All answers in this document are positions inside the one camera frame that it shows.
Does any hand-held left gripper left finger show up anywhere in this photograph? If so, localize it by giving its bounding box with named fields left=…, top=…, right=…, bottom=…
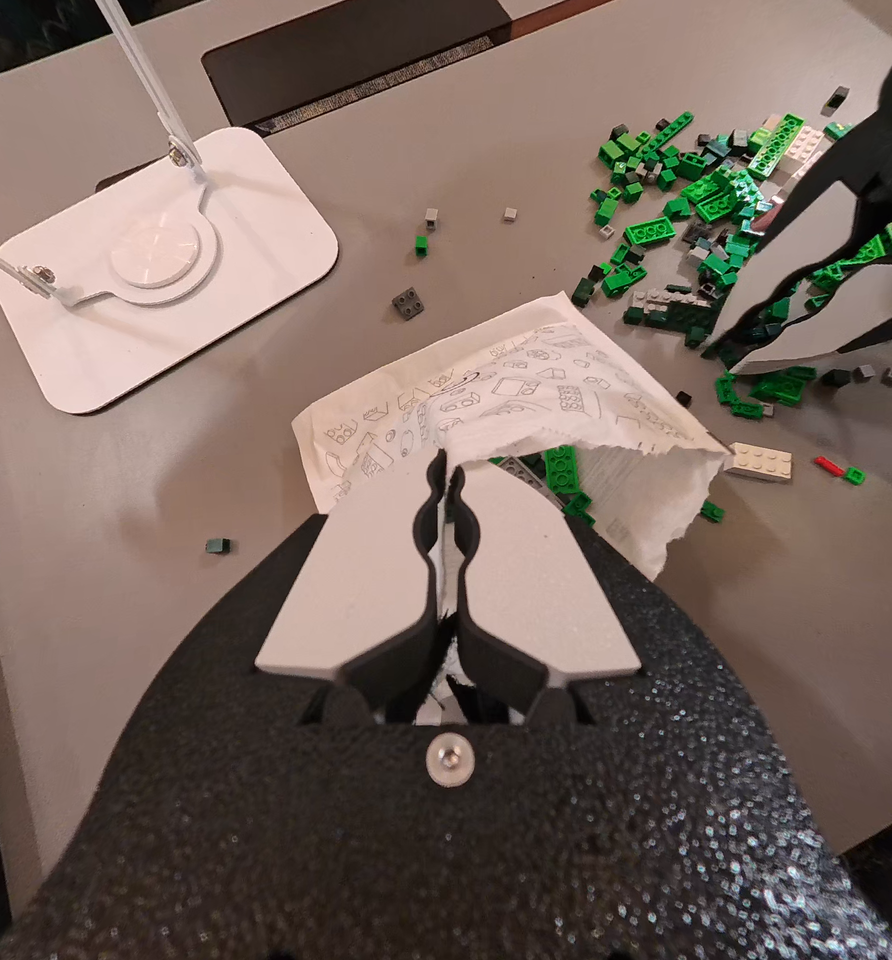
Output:
left=254, top=450, right=458, bottom=714

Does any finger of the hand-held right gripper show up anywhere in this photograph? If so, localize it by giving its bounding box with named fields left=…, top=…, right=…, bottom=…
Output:
left=727, top=251, right=892, bottom=374
left=704, top=112, right=892, bottom=357

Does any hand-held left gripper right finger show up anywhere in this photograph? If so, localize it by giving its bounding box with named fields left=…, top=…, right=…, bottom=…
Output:
left=448, top=465, right=642, bottom=714

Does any pile of green toy bricks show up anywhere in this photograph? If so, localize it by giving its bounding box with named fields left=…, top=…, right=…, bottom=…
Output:
left=569, top=108, right=892, bottom=421

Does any white printed paper bag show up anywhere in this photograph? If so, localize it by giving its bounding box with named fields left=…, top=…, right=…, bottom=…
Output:
left=290, top=292, right=732, bottom=706

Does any green long stud plate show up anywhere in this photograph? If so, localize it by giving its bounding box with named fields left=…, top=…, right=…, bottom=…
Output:
left=545, top=445, right=581, bottom=498

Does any white two-by-four brick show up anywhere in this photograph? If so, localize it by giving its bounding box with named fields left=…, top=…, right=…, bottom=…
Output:
left=723, top=442, right=794, bottom=481

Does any white metal stand rod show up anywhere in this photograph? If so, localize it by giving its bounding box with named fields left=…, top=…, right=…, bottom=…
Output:
left=95, top=0, right=196, bottom=166
left=0, top=238, right=68, bottom=295

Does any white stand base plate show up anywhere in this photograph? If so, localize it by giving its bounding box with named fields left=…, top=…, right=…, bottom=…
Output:
left=0, top=126, right=341, bottom=415

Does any black desk cable flap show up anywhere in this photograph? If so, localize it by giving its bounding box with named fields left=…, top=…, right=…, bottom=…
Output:
left=202, top=0, right=616, bottom=130

